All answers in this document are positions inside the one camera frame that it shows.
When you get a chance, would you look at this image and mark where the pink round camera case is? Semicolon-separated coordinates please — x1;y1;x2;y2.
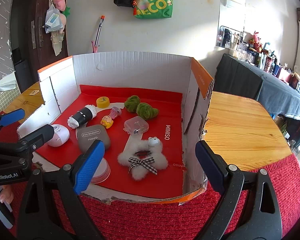
47;124;70;147

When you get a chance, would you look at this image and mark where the grey eyeshadow case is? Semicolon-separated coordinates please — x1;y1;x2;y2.
76;125;110;153

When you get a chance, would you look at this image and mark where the white round compact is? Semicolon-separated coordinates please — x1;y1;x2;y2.
91;158;110;184

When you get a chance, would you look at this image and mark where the black white cloth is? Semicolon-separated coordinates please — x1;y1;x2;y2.
67;105;97;129

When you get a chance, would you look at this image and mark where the yellow small figurine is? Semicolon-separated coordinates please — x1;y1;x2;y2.
100;115;114;129

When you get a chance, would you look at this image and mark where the yellow round tin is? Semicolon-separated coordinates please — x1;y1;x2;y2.
96;96;110;108

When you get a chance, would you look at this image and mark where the pink small figurine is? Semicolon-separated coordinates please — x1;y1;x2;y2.
109;107;122;120

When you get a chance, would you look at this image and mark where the white fluffy bear clip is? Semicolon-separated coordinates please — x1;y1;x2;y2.
117;137;168;181

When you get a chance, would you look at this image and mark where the clear pink plastic box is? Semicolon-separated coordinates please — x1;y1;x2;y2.
123;116;149;135

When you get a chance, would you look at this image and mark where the green fuzzy scrunchie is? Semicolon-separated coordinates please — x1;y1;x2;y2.
124;95;159;120

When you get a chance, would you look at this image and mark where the person's hand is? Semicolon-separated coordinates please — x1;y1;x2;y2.
0;185;14;204

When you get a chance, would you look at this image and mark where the small wooden tag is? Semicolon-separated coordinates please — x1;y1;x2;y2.
29;89;40;96

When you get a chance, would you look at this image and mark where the red knitted table mat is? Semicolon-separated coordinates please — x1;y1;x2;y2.
0;112;300;240

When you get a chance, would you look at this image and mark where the dark wooden door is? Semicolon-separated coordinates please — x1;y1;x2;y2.
10;0;68;92

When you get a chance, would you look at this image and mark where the hanging plastic bag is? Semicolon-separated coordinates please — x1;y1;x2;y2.
44;4;66;34

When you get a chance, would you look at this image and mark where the blue cloth side table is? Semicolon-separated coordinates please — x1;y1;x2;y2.
213;54;300;121

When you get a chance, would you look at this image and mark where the orange cardboard box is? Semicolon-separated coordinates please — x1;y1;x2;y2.
17;51;214;203

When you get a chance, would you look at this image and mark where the pink plush toy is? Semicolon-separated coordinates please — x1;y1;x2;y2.
53;0;66;12

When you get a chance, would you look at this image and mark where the red plush toy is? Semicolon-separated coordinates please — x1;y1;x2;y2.
249;31;262;53

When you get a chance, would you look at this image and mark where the green tote bag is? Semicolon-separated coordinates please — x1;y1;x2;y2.
133;0;173;20

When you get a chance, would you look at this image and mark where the wall mirror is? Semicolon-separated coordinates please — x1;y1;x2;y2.
216;0;246;49

